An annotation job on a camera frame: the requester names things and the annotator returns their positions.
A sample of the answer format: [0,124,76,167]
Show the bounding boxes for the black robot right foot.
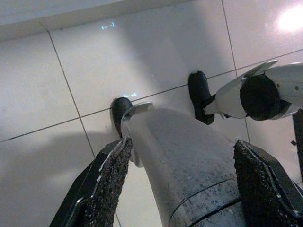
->
[187,70,216,126]

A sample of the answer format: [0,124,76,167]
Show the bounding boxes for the black robot left foot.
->
[112,97,134,139]

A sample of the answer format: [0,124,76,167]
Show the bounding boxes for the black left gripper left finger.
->
[49,137,133,227]

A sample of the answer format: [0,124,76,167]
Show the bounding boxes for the silver robot leg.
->
[204,60,303,121]
[120,101,248,227]

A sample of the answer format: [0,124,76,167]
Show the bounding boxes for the silver robot left leg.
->
[120,101,248,227]

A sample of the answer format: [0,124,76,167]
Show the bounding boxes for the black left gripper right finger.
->
[233,139,303,227]

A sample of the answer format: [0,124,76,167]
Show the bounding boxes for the dark furniture leg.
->
[290,113,303,186]

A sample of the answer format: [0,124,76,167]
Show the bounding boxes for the black robot foot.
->
[112,97,134,139]
[187,70,216,126]

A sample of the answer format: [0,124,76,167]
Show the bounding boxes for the silver robot right leg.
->
[204,60,303,121]

